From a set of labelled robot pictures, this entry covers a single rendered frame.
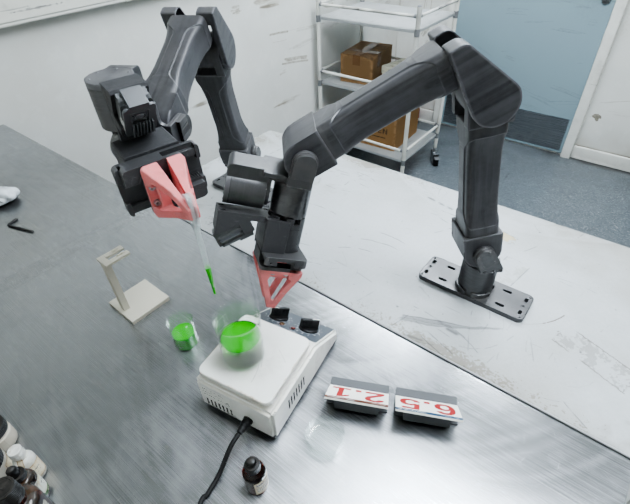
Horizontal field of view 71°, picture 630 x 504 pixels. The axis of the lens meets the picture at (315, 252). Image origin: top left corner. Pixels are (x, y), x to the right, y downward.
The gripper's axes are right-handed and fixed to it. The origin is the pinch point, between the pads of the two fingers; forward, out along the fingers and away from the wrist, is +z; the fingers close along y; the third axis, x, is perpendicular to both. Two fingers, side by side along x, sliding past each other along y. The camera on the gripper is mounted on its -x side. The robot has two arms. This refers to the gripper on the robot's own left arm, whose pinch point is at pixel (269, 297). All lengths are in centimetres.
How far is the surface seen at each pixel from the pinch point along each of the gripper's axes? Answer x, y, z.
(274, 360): -0.9, 12.3, 3.4
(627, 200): 238, -128, -14
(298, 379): 2.8, 13.8, 5.4
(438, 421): 21.5, 22.0, 6.0
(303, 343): 3.4, 10.8, 1.4
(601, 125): 238, -166, -52
